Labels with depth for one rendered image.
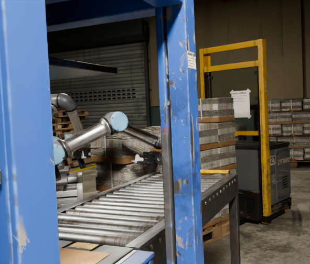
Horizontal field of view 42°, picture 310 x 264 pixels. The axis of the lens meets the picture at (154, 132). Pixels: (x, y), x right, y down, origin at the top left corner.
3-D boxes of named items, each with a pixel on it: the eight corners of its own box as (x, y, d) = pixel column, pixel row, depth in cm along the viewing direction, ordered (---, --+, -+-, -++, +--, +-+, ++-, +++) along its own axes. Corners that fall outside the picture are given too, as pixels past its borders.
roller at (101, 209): (78, 215, 177) (77, 204, 176) (178, 222, 158) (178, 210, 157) (72, 218, 172) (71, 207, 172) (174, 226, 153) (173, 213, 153)
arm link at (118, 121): (43, 167, 227) (124, 126, 249) (49, 170, 214) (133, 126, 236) (33, 149, 225) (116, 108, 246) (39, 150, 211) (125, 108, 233)
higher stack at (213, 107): (189, 230, 396) (183, 99, 389) (206, 222, 418) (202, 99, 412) (223, 237, 370) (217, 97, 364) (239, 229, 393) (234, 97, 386)
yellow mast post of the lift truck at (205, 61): (205, 207, 448) (199, 48, 439) (209, 205, 454) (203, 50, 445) (212, 208, 442) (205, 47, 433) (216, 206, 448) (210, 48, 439)
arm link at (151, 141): (94, 126, 252) (158, 153, 273) (99, 127, 242) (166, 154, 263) (100, 109, 253) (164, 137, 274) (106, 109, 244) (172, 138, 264)
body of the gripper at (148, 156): (149, 150, 273) (162, 151, 265) (150, 163, 274) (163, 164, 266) (141, 151, 268) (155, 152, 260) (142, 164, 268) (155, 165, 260)
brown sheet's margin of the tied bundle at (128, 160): (108, 162, 288) (108, 156, 288) (138, 158, 308) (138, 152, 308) (123, 164, 277) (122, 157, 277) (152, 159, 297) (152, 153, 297)
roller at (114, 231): (39, 232, 153) (38, 219, 153) (151, 244, 134) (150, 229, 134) (30, 237, 148) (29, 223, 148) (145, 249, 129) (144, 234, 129)
